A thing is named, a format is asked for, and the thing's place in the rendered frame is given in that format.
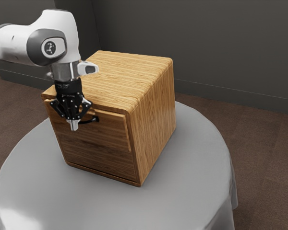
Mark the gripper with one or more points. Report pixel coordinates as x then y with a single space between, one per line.
68 89

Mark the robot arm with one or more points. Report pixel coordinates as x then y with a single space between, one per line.
19 45

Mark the wooden cabinet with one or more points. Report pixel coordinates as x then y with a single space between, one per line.
134 100

